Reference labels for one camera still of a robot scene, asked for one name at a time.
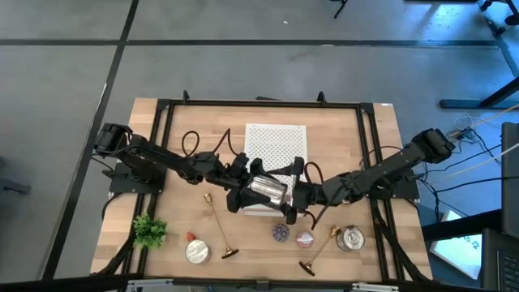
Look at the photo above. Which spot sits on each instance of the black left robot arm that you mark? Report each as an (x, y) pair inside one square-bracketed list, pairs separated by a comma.
[(162, 156)]

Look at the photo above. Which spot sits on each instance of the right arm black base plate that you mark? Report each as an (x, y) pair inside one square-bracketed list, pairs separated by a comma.
[(405, 190)]

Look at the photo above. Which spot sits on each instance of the black laptop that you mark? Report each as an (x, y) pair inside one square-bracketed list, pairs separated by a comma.
[(492, 259)]

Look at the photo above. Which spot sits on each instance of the black desk leg frame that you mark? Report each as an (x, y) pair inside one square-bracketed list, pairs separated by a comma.
[(466, 104)]

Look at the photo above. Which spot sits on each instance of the small green potted plant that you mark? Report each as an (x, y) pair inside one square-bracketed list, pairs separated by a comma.
[(149, 232)]

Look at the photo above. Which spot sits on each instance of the tall gold candlestick holder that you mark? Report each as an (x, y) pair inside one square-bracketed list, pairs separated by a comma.
[(230, 253), (307, 268)]

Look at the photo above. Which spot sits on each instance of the black tripod leg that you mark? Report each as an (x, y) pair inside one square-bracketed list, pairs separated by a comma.
[(340, 8)]

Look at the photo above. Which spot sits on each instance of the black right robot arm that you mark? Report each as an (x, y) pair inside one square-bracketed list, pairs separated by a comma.
[(385, 166)]

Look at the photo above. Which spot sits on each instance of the pink floral round candle tin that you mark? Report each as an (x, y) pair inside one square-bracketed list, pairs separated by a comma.
[(304, 239)]

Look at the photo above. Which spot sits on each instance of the tin can with twine knob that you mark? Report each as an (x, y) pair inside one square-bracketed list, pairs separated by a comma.
[(267, 190), (350, 239)]

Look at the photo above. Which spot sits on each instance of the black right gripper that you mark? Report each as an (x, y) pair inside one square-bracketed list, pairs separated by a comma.
[(306, 195)]

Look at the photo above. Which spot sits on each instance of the black aluminium rig frame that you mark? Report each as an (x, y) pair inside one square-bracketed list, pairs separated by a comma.
[(265, 103)]

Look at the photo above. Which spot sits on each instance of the white printed box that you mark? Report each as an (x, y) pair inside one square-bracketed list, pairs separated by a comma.
[(458, 251)]

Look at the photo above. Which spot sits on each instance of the tin can with orange tag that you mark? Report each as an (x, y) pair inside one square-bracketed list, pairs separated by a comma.
[(198, 252)]

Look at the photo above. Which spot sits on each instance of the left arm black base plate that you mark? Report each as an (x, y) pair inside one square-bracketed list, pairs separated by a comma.
[(121, 184)]

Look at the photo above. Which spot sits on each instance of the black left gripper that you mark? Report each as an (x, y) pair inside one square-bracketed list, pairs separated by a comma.
[(233, 181)]

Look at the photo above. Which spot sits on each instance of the black frame strut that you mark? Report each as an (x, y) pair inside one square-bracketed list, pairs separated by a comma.
[(462, 225)]

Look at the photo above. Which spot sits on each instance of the dark floral round candle tin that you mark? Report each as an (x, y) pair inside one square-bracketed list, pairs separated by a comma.
[(280, 232)]

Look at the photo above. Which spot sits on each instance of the black monitor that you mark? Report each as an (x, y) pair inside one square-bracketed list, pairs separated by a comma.
[(511, 182)]

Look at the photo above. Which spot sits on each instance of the white perforated shelf riser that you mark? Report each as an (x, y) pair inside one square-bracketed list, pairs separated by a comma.
[(275, 142)]

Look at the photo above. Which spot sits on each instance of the black office chair base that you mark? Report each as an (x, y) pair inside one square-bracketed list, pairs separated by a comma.
[(511, 18)]

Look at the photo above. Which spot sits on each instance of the black overhead crossbar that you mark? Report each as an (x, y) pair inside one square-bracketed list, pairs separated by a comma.
[(61, 282)]

